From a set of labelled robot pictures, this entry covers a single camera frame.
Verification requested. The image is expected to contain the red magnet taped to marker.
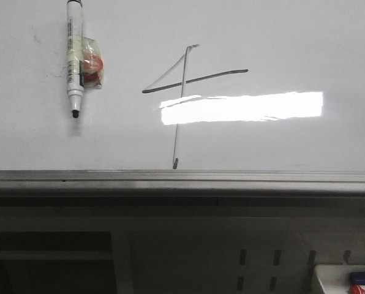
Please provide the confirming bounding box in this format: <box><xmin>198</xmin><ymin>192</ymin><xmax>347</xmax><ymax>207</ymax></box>
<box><xmin>81</xmin><ymin>37</ymin><xmax>104</xmax><ymax>89</ymax></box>

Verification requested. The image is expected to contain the white whiteboard marker pen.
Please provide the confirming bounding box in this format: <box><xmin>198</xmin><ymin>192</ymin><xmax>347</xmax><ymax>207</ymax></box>
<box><xmin>67</xmin><ymin>1</ymin><xmax>84</xmax><ymax>118</ymax></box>

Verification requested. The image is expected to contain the white whiteboard surface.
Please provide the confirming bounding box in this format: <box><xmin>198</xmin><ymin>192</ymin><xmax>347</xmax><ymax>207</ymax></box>
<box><xmin>0</xmin><ymin>1</ymin><xmax>365</xmax><ymax>172</ymax></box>

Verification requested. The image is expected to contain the white slotted metal panel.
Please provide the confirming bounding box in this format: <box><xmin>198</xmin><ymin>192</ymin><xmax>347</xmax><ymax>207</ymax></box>
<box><xmin>111</xmin><ymin>208</ymin><xmax>365</xmax><ymax>293</ymax></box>

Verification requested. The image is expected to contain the white box lower right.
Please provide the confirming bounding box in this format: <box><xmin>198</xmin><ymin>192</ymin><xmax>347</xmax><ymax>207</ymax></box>
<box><xmin>311</xmin><ymin>265</ymin><xmax>365</xmax><ymax>293</ymax></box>

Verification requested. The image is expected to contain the red item in box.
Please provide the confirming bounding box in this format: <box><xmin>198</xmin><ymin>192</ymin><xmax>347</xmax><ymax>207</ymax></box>
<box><xmin>348</xmin><ymin>285</ymin><xmax>365</xmax><ymax>294</ymax></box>

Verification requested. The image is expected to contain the blue item in box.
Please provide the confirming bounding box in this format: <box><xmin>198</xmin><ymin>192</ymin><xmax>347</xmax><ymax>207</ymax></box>
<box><xmin>349</xmin><ymin>271</ymin><xmax>365</xmax><ymax>285</ymax></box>

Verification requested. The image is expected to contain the aluminium whiteboard tray rail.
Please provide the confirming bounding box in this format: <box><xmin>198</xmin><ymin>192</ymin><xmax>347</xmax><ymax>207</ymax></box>
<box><xmin>0</xmin><ymin>170</ymin><xmax>365</xmax><ymax>207</ymax></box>

